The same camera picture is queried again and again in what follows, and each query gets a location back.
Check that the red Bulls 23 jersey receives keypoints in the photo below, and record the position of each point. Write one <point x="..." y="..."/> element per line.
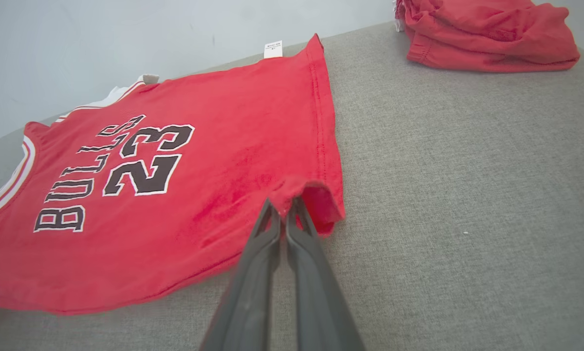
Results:
<point x="223" y="146"/>

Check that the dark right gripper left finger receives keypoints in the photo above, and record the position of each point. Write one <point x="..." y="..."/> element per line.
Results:
<point x="248" y="292"/>

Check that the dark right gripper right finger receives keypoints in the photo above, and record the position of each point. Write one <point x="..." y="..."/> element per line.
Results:
<point x="316" y="302"/>

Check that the grey fabric sofa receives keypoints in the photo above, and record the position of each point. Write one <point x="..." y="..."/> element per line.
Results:
<point x="467" y="195"/>

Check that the red Bulls shorts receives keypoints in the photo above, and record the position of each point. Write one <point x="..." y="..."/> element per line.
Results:
<point x="492" y="34"/>

